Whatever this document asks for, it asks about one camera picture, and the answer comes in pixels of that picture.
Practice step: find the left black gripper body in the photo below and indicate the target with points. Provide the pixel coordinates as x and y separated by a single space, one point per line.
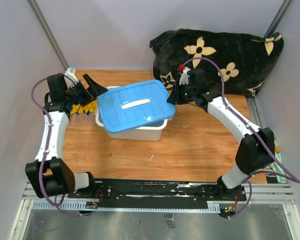
79 94

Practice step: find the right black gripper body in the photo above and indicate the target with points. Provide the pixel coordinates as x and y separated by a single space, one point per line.
191 92

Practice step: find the clear plastic tube rack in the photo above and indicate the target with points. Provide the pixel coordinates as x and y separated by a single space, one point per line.
83 119

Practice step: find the blue plastic tray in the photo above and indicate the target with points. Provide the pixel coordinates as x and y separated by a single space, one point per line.
134 105

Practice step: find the white plastic bin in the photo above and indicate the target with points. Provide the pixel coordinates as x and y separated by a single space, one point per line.
150 132

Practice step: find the yellow test tube rack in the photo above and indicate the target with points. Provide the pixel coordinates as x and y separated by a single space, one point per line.
78 109

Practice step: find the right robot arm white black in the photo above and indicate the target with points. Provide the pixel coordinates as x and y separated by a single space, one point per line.
256 144

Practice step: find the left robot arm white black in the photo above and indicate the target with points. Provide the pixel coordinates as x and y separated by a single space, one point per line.
48 174

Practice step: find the black floral blanket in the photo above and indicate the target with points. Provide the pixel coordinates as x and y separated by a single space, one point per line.
237 63

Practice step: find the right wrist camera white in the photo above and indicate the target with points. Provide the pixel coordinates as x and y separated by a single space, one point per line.
184 79

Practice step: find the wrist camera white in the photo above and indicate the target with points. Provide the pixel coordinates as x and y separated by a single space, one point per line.
69 77
184 79

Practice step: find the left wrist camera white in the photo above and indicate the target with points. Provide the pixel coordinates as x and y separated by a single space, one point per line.
69 77

